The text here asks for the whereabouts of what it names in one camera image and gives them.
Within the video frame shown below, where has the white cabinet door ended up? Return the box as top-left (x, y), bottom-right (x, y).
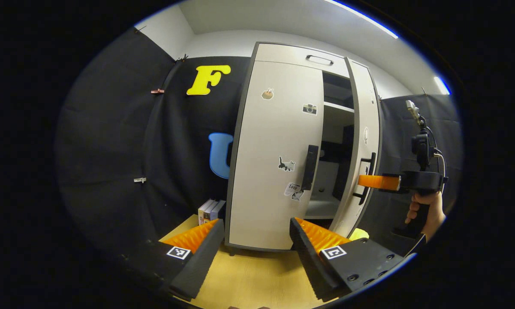
top-left (226, 60), bottom-right (325, 251)
top-left (328, 58), bottom-right (383, 239)

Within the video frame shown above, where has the long ceiling light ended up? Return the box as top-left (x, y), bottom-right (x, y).
top-left (326, 0), bottom-right (399, 39)

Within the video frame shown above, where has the short ceiling light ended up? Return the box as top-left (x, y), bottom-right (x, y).
top-left (433, 76), bottom-right (452, 96)

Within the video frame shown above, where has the white cabinet top drawer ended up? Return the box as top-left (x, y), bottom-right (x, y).
top-left (254, 43), bottom-right (350, 79)

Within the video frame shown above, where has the small upright book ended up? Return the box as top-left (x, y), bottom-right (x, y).
top-left (210, 200), bottom-right (227, 220)
top-left (198, 199), bottom-right (215, 225)
top-left (204, 200), bottom-right (220, 223)

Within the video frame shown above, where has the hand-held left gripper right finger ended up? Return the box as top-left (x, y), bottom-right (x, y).
top-left (289, 217), bottom-right (417, 302)

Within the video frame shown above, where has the white double-door shoe cabinet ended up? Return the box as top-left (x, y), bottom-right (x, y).
top-left (224, 42), bottom-right (384, 254)

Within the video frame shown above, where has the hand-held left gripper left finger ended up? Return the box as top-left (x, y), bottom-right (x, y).
top-left (111, 218), bottom-right (226, 302)

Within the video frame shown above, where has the black backdrop cloth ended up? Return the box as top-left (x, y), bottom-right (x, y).
top-left (360, 94), bottom-right (463, 254)
top-left (56, 26), bottom-right (251, 258)

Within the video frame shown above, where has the black door handle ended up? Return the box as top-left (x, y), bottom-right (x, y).
top-left (301, 145), bottom-right (319, 191)
top-left (352, 152), bottom-right (376, 206)

